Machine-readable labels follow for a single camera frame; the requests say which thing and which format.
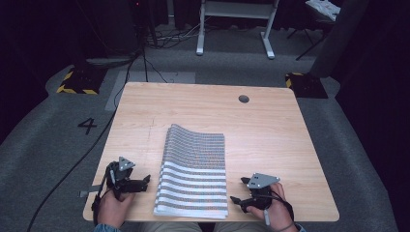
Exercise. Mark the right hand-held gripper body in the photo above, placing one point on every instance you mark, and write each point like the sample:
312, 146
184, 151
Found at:
261, 180

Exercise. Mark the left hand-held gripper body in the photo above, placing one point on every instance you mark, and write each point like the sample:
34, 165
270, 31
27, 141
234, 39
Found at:
122, 175

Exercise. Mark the stack of striped towels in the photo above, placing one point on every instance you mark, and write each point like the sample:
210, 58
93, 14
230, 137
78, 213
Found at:
158, 206

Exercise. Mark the person's left hand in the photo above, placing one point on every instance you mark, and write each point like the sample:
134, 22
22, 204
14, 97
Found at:
112, 209

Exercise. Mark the person's right hand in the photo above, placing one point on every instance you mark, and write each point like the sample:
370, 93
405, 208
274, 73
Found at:
278, 212

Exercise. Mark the person's right leg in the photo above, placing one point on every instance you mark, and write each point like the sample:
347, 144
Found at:
240, 227

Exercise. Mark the person's left denim sleeve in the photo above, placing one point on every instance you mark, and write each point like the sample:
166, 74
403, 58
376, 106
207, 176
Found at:
106, 228

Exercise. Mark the person's denim sleeve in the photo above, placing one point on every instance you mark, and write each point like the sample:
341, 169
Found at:
106, 228
299, 228

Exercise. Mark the person's right denim sleeve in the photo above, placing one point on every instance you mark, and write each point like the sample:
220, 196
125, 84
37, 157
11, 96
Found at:
299, 228

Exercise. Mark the black equipment stand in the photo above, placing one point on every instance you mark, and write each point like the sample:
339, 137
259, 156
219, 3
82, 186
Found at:
143, 19

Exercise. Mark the dark grey curtain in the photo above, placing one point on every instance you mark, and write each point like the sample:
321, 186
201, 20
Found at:
338, 38

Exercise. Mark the black folding chair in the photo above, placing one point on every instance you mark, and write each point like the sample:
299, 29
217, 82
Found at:
317, 29

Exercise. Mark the white cloth on chair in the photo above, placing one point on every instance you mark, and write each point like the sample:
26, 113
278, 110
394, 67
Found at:
324, 8

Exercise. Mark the black yellow striped base plate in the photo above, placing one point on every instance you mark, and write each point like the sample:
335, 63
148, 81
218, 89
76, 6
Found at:
82, 82
306, 86

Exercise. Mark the white desk frame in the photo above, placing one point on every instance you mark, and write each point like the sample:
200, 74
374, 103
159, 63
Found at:
238, 9

